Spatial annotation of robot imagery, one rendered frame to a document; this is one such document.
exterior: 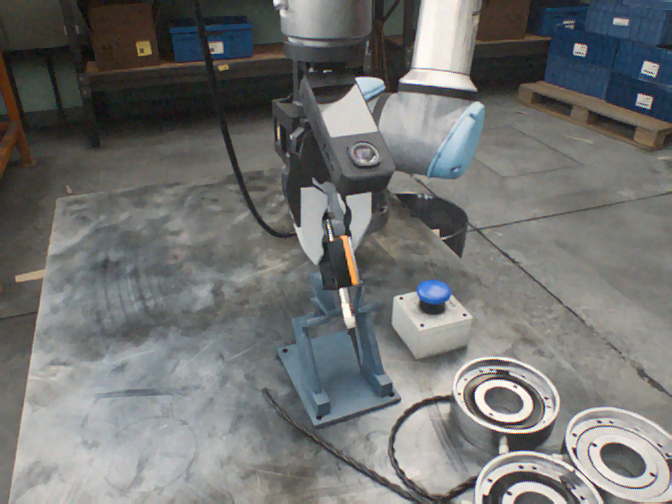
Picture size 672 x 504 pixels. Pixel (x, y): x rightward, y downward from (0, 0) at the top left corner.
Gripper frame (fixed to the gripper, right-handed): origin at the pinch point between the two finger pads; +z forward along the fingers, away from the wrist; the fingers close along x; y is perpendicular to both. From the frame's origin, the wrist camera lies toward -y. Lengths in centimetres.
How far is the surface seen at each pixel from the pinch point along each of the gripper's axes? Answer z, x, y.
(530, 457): 12.5, -10.5, -20.2
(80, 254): 16, 27, 40
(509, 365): 12.8, -16.5, -9.3
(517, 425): 13.3, -12.4, -16.2
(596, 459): 13.2, -16.5, -22.3
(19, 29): 28, 60, 360
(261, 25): 39, -97, 376
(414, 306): 11.7, -11.5, 2.7
